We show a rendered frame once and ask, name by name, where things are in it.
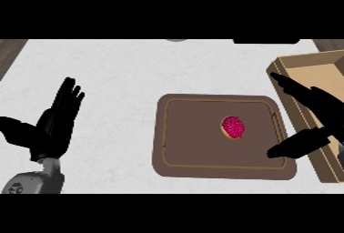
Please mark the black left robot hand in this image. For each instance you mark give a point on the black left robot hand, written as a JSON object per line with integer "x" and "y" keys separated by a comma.
{"x": 55, "y": 124}

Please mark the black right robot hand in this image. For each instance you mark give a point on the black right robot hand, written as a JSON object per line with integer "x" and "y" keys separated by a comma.
{"x": 321, "y": 103}

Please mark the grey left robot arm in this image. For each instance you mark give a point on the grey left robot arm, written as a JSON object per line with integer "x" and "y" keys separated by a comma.
{"x": 37, "y": 179}

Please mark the open cardboard box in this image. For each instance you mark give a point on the open cardboard box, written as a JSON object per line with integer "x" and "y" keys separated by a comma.
{"x": 313, "y": 79}

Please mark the brown rectangular tray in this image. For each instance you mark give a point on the brown rectangular tray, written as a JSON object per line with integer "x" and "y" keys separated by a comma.
{"x": 219, "y": 136}

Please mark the black appliance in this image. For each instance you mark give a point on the black appliance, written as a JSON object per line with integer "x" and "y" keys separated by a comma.
{"x": 266, "y": 41}

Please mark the small grey round object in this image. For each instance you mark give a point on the small grey round object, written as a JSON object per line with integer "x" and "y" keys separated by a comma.
{"x": 176, "y": 40}

